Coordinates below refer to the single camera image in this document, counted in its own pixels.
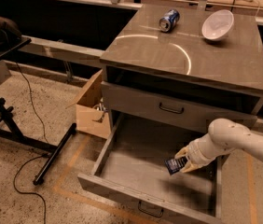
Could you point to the dark blue rxbar wrapper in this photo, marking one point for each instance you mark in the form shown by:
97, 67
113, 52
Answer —
175, 165

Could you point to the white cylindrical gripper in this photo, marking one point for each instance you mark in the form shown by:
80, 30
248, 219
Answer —
195, 154

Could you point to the black metal stand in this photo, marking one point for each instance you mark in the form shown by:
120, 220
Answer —
10, 130

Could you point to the open grey middle drawer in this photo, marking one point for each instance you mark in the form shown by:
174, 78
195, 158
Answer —
131, 170

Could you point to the white bowl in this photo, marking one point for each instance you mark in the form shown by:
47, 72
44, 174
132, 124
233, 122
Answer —
218, 25

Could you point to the grey metal drawer cabinet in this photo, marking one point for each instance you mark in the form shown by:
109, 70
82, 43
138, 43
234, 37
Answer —
184, 65

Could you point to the closed grey upper drawer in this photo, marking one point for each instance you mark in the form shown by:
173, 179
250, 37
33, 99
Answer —
165, 109

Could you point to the blue soda can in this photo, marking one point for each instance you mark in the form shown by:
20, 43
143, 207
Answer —
169, 20

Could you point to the open cardboard box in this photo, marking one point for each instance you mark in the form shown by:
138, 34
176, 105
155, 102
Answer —
91, 116

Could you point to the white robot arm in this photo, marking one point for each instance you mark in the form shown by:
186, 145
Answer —
223, 137

